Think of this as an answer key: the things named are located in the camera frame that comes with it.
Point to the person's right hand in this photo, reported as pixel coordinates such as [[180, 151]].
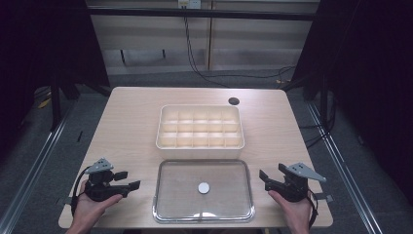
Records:
[[297, 213]]

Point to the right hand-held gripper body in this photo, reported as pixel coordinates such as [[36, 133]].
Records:
[[297, 188]]

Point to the metal floor rail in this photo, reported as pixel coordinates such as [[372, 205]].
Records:
[[344, 169], [35, 169]]

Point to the clear plastic box lid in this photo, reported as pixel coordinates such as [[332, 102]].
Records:
[[181, 195]]

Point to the black horizontal bar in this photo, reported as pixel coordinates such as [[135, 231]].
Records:
[[195, 13]]

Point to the white wall power outlet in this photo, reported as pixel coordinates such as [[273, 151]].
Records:
[[189, 3]]

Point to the person's left hand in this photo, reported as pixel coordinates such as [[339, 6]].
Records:
[[87, 209]]

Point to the black curtain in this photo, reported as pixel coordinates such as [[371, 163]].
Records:
[[367, 65], [42, 48]]

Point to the white compartment storage box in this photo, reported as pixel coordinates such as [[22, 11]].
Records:
[[199, 130]]

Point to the black metal stand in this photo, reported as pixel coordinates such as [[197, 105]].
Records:
[[56, 104]]

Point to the yellow floor marker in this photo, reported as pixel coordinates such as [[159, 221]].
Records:
[[44, 103]]

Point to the black table grommet hole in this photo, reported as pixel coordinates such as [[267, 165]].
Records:
[[233, 101]]

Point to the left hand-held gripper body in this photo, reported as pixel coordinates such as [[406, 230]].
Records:
[[97, 191]]

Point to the white round disc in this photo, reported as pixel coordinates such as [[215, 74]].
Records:
[[204, 187]]

